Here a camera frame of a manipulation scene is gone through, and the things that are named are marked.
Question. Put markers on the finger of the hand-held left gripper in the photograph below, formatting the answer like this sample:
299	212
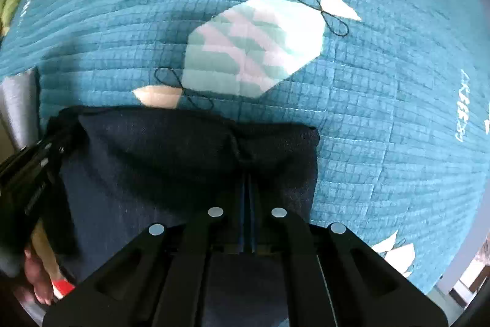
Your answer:
57	147

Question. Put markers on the grey folded cloth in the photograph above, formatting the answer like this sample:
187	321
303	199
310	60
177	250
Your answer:
17	104

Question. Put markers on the person's left hand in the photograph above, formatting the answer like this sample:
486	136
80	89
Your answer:
38	277

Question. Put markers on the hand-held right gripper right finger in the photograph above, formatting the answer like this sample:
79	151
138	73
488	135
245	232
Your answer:
344	273

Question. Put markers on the dark denim jacket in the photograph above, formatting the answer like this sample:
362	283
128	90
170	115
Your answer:
153	166

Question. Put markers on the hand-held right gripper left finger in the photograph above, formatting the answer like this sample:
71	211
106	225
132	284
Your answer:
183	273

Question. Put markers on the teal quilted bedspread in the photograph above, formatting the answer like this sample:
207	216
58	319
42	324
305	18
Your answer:
344	120

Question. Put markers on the white bed frame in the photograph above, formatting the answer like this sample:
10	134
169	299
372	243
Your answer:
463	265

